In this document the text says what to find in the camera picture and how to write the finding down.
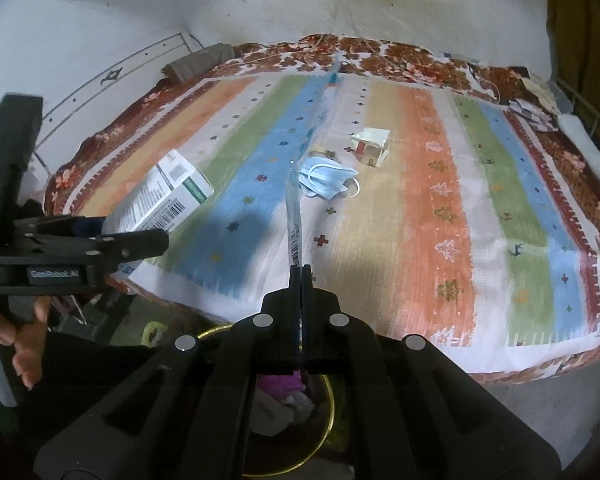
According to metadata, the metal bed rail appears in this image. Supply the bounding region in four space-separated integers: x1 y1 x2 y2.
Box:
555 77 600 161

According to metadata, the blue face mask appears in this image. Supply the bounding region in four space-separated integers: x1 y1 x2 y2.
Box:
297 155 362 199

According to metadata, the thin white cable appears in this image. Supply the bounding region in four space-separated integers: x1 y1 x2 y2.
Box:
327 0 381 63

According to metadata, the grey folded cloth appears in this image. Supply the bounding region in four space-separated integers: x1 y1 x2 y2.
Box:
162 44 237 84

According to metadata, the striped colourful bed mat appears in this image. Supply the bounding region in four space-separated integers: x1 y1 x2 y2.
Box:
62 67 600 375

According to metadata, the dark gold-rimmed waste bin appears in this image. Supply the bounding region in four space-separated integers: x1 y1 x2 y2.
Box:
195 324 353 480

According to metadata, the pile of small packets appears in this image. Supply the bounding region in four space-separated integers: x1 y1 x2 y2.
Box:
510 97 561 132

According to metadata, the white bed headboard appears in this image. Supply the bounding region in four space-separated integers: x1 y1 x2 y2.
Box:
30 32 202 162

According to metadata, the white printed carton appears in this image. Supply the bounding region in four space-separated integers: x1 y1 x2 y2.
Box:
105 149 215 277

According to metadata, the pink plastic bag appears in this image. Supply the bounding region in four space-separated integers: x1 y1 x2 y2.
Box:
257 372 306 397

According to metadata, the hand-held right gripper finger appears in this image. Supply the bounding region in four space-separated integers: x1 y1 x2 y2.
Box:
301 265 563 480
35 265 301 480

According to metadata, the white folded cloth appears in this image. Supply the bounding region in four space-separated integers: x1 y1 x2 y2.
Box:
557 114 600 187

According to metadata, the clear plastic packet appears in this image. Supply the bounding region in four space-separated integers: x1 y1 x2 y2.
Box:
284 60 342 268

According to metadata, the cream cloth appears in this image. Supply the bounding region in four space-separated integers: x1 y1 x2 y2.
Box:
522 75 557 111

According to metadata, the white plastic wrapper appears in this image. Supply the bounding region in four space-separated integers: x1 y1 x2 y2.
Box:
252 390 314 437

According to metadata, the small cardboard box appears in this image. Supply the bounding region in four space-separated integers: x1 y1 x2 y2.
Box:
351 127 392 169

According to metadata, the person's left hand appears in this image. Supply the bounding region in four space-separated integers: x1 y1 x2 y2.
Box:
0 296 52 391

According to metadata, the striped colourful bed cover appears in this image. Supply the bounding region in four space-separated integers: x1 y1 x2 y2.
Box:
42 32 600 387

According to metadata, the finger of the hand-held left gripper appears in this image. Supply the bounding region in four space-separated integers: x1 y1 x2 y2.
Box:
16 214 107 237
79 229 171 282

